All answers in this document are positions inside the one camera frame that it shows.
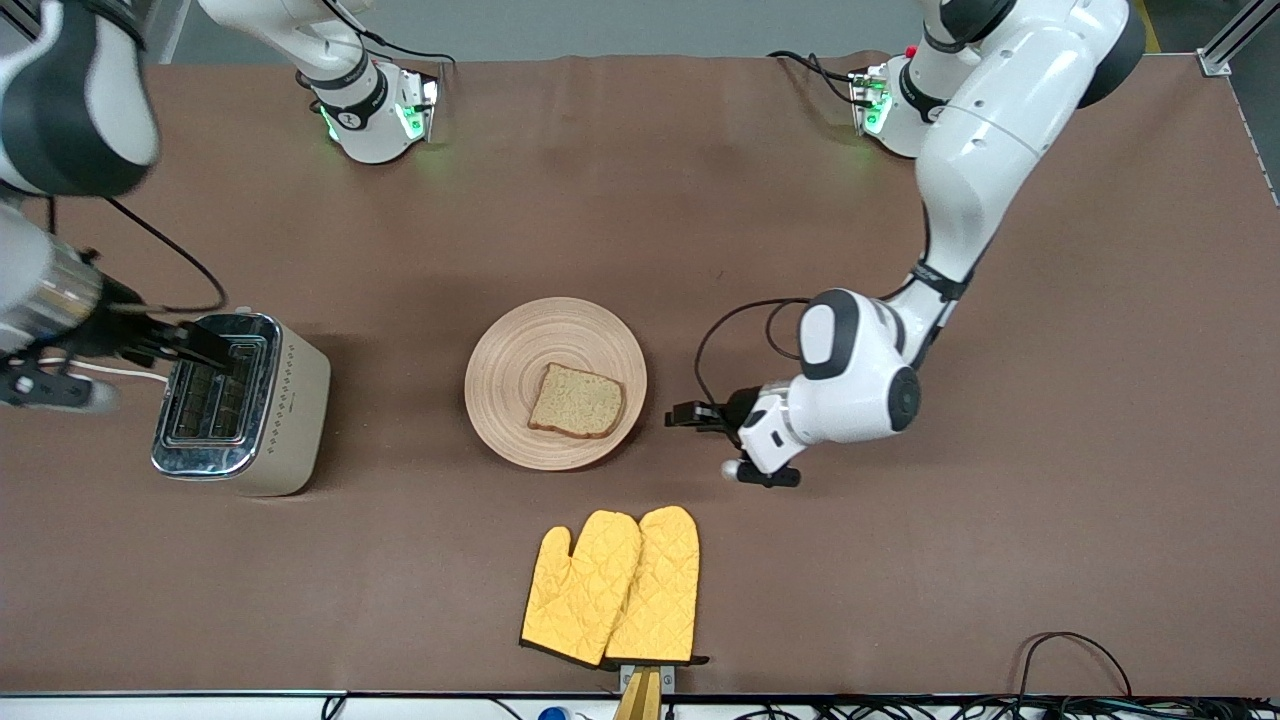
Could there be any brown toast slice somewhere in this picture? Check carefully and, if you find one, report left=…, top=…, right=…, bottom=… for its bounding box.
left=527, top=363, right=627, bottom=440

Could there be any black base cable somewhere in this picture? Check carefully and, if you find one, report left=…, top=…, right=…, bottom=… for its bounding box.
left=767, top=49, right=863, bottom=107
left=320, top=0, right=458, bottom=69

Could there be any cream and chrome toaster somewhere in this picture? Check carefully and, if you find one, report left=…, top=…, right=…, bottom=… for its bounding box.
left=150, top=312, right=333, bottom=498

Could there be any green-lit arm base box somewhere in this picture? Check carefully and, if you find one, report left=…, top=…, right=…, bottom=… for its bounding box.
left=849, top=65, right=891, bottom=137

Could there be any aluminium frame profile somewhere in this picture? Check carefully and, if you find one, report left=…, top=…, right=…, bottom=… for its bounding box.
left=1198, top=0, right=1280, bottom=77
left=140, top=0, right=197, bottom=64

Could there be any yellow quilted oven mitt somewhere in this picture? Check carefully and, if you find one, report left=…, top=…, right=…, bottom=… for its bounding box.
left=603, top=505, right=711, bottom=668
left=519, top=511, right=643, bottom=669

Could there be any round wooden plate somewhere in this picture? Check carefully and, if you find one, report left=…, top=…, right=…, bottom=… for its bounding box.
left=464, top=297, right=649, bottom=472

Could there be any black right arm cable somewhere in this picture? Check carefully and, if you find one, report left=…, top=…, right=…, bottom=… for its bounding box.
left=45, top=196, right=228, bottom=316

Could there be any wooden stick with metal bracket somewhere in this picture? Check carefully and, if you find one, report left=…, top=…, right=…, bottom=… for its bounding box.
left=612, top=664, right=677, bottom=720

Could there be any black and red cable loop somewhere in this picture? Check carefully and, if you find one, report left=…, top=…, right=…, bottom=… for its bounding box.
left=1014, top=631, right=1137, bottom=701

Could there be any white toaster power cord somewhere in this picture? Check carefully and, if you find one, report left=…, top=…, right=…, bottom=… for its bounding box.
left=38, top=357, right=173, bottom=385

